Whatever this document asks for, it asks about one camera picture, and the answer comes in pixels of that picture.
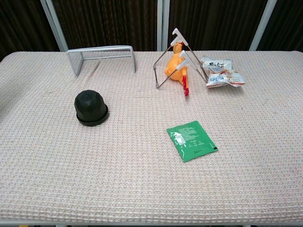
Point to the beige waffle tablecloth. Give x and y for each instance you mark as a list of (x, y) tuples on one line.
[(132, 179)]

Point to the white snack bag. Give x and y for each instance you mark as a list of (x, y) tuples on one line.
[(219, 71)]

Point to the white partition post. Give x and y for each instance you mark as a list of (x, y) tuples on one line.
[(262, 26), (55, 26), (163, 23)]

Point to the silver mesh metal shelf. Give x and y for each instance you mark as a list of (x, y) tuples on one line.
[(75, 62)]

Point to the orange rubber chicken toy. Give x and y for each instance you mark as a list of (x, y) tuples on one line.
[(174, 67)]

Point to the black round object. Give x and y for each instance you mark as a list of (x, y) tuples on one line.
[(90, 104)]

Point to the black round tray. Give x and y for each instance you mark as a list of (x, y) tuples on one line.
[(92, 123)]

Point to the green foil sachet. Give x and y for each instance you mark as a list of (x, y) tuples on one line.
[(191, 140)]

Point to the dark brown curtain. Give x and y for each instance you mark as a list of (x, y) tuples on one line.
[(213, 21), (21, 23), (286, 26), (109, 21)]

